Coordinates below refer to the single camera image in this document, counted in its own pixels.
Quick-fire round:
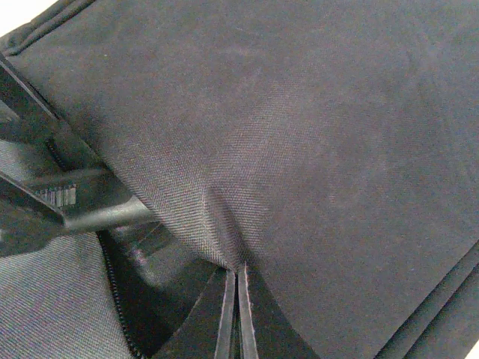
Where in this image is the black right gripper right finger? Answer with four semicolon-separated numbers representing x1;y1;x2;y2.
237;264;318;359

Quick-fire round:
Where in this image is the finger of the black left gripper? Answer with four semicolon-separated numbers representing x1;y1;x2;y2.
1;173;64;257
1;56;105;171

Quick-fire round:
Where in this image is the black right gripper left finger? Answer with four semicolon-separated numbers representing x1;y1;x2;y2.
154;269;237;358

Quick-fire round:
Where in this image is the green black highlighter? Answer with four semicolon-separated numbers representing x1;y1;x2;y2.
0;164;165;259

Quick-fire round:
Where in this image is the black student backpack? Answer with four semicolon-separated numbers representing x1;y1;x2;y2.
1;1;478;358

